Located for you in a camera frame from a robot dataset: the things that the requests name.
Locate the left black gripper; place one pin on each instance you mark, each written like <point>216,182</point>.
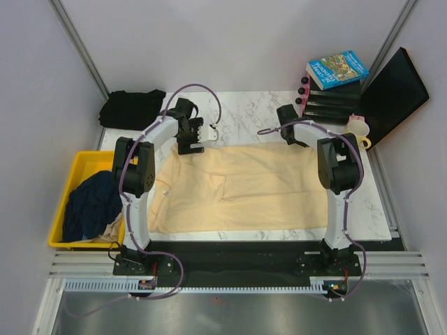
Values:
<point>184,147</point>

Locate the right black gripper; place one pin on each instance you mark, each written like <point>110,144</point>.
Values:
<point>304,144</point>

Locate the cream yellow t-shirt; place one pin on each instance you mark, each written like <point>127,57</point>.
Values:
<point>267,186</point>

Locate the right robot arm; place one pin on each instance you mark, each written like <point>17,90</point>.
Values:
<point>339,167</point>

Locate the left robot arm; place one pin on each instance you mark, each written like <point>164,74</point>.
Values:
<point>134,168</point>

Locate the black box with knobs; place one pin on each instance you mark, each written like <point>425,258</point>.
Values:
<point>333,106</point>

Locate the folded black t-shirt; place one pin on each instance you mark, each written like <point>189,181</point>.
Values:
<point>133,111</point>

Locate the small pink box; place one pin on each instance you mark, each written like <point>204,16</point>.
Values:
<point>355,117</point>

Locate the yellow ceramic mug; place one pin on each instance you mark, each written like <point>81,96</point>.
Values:
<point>360,130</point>

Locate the colourful treehouse book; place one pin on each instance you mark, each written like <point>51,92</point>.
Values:
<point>336,70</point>

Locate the yellow plastic bin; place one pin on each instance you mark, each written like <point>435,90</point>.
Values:
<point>85,164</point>

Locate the navy blue t-shirt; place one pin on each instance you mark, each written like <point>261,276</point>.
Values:
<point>91,207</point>

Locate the black flat panel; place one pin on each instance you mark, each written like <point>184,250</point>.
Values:
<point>394,94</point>

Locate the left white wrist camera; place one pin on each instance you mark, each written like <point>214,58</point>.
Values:
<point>207,133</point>

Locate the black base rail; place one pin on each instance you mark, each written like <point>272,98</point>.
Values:
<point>237,264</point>

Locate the white slotted cable duct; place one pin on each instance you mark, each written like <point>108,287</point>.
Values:
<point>132,285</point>

